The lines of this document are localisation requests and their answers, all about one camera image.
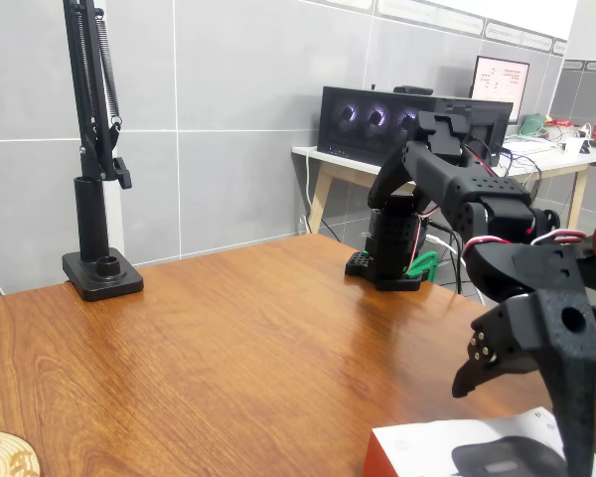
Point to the computer monitor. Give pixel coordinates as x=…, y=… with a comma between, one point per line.
x=501, y=84

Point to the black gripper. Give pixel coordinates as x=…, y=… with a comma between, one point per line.
x=551, y=318

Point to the white cup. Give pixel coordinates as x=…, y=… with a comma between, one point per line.
x=573, y=145

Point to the orange white mouse box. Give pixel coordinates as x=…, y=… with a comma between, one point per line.
x=417, y=447

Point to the black stand pole base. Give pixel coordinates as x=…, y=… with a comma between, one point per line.
x=92, y=223

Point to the white paper stack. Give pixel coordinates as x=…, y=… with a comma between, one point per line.
x=526, y=144

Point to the white table with wooden legs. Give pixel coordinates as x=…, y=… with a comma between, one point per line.
x=328, y=161

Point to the round wooden coaster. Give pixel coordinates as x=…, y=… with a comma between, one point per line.
x=5, y=454

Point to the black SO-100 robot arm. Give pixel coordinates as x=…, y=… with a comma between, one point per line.
x=427, y=169

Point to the green plastic clamp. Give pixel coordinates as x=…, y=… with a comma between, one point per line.
x=424, y=266

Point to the green bag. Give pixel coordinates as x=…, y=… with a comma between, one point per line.
x=532, y=125

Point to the black computer case with fans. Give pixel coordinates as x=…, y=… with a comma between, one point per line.
x=338, y=124

